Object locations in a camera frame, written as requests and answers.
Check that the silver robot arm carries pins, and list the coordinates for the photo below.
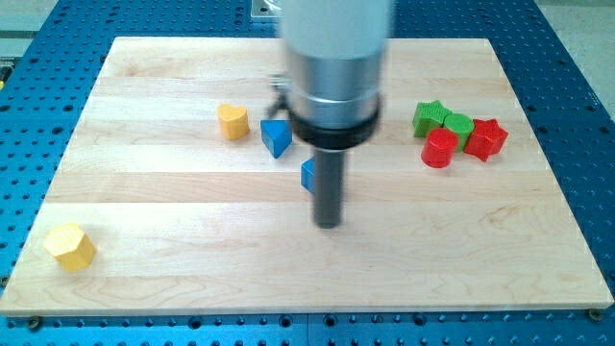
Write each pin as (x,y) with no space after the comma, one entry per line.
(332,55)

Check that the yellow hexagon block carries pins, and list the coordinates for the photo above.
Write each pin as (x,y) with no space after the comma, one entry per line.
(70,246)

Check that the blue block behind rod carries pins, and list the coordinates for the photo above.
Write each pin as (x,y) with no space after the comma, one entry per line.
(307,175)

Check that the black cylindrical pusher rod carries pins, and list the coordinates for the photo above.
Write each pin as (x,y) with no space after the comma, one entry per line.
(328,187)

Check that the blue triangle block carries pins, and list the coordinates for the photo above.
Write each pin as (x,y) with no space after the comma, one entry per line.
(276,135)

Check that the yellow heart block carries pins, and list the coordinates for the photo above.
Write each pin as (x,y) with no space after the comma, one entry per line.
(233,121)

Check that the wooden board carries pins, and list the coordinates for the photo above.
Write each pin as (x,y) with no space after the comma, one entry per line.
(186,222)

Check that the green star block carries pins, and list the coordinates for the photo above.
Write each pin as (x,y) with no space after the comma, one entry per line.
(429,116)

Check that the red cylinder block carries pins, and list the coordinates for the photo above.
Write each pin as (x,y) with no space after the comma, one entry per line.
(439,148)

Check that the green cylinder block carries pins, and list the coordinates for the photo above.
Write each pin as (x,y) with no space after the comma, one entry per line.
(462,125)

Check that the red star block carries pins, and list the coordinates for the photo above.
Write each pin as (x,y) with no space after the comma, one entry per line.
(487,139)

